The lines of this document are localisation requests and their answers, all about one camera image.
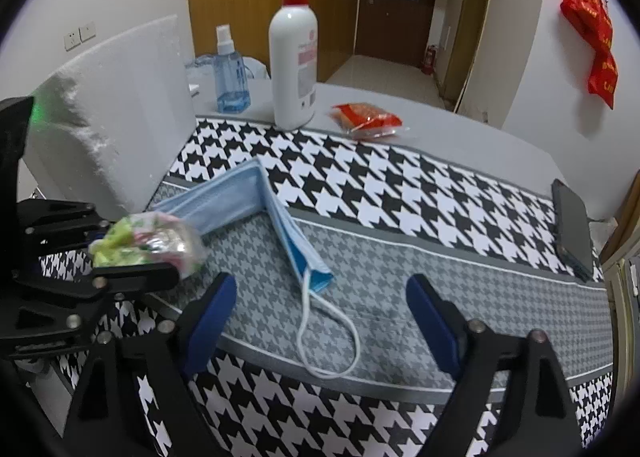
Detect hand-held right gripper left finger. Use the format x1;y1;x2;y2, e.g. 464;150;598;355
62;272;238;457

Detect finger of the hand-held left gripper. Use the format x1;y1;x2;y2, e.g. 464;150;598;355
17;201;111;253
0;263;181;358

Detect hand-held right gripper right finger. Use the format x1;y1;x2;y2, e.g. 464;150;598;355
406;274;583;457

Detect green lettuce toy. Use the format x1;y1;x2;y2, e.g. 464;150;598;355
89;214;207;280

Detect white foam box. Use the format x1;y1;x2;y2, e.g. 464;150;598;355
22;14;197;222

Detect houndstooth blanket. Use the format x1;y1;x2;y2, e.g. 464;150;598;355
40;117;616;457

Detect black smartphone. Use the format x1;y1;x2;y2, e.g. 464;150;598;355
551;178;595;283

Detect red snack packet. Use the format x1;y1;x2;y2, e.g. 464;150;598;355
330;103;405;140

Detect wooden boards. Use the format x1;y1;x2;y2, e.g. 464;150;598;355
599;172;640;283

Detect blue spray bottle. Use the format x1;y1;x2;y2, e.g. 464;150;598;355
215;24;251;114

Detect white pump bottle red cap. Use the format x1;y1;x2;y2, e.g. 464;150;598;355
265;0;319;130

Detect wooden side door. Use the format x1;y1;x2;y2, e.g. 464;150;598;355
442;0;496;110

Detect dark brown entrance door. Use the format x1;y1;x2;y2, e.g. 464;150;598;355
354;0;443;70

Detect red plastic bag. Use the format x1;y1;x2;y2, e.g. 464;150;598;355
560;0;619;110

